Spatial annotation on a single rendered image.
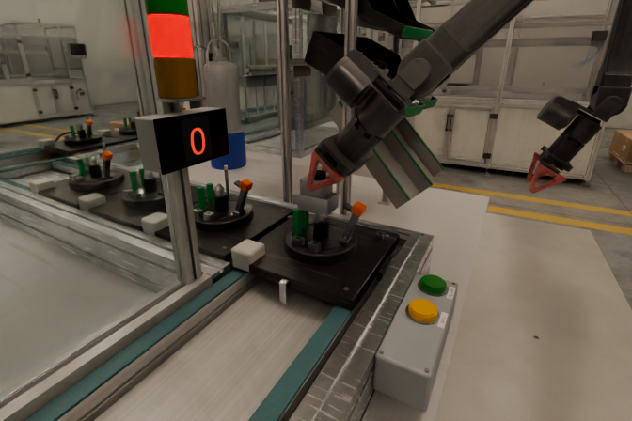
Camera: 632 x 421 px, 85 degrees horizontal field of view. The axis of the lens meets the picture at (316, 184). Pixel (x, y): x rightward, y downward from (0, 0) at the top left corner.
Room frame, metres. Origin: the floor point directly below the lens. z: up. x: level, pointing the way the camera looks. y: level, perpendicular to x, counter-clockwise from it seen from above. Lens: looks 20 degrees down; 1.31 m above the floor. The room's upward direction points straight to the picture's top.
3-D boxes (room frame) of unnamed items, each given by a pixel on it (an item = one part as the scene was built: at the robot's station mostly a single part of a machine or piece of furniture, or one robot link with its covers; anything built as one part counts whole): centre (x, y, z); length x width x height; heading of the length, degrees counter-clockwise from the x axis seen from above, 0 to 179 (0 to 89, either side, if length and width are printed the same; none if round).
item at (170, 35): (0.48, 0.19, 1.33); 0.05 x 0.05 x 0.05
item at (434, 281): (0.47, -0.19, 0.96); 0.04 x 0.04 x 0.02
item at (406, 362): (0.41, -0.16, 0.93); 0.21 x 0.07 x 0.06; 151
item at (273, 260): (0.59, -0.01, 0.96); 0.24 x 0.24 x 0.02; 61
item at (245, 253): (0.55, 0.12, 0.97); 0.05 x 0.05 x 0.04; 61
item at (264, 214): (0.72, 0.21, 1.01); 0.24 x 0.24 x 0.13; 61
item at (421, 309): (0.41, -0.16, 0.96); 0.04 x 0.04 x 0.02
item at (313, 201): (0.59, 0.01, 1.08); 0.08 x 0.04 x 0.07; 61
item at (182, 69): (0.48, 0.19, 1.28); 0.05 x 0.05 x 0.05
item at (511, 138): (4.79, -1.91, 1.13); 3.06 x 1.36 x 2.25; 63
